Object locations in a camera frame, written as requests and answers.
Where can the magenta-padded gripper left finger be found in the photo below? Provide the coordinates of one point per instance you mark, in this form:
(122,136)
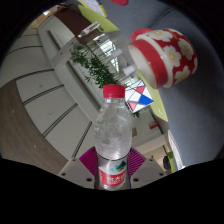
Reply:
(77,172)

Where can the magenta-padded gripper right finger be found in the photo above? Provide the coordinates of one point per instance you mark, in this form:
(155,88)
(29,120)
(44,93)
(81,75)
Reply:
(146,172)

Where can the clear red-capped water bottle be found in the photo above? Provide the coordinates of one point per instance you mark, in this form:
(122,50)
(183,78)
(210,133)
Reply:
(112,140)

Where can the red bin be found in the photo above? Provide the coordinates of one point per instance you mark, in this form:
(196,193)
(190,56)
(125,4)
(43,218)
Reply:
(154,125)

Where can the white cube with coloured triangles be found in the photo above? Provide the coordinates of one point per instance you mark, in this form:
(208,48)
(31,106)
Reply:
(138,96)

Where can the group of potted green plants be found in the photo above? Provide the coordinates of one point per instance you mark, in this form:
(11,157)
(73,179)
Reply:
(96,70)

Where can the red white floral mug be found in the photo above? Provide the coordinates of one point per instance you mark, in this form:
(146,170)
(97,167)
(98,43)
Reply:
(166,56)

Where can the flat round red coaster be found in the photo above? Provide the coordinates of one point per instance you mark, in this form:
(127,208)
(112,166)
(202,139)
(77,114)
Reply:
(119,1)

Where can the tan wall plaque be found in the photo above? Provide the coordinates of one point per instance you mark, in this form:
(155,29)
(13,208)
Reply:
(134,132)

